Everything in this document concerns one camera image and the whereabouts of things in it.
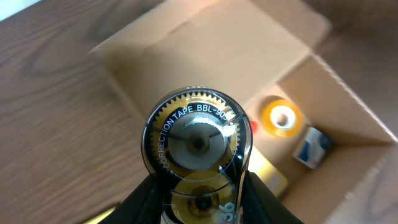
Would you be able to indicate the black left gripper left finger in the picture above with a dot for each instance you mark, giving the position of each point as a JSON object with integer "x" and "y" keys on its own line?
{"x": 142, "y": 206}

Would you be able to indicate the clear tape roll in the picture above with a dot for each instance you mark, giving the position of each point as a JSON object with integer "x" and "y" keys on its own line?
{"x": 282, "y": 118}

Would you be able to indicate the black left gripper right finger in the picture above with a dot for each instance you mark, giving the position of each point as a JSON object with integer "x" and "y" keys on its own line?
{"x": 261, "y": 206}

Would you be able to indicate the yellow highlighter pen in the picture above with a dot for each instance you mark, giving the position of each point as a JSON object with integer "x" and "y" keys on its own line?
{"x": 99, "y": 217}

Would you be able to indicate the yellow sticky note pad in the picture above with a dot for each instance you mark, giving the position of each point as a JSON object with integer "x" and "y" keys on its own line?
{"x": 267, "y": 172}

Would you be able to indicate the yellow black correction tape dispenser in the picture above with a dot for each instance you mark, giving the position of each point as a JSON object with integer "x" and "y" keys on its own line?
{"x": 197, "y": 142}

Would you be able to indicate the small blue staples box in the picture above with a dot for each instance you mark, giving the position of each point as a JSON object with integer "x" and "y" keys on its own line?
{"x": 312, "y": 148}

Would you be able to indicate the cardboard box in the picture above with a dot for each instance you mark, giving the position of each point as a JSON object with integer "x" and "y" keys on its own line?
{"x": 256, "y": 52}

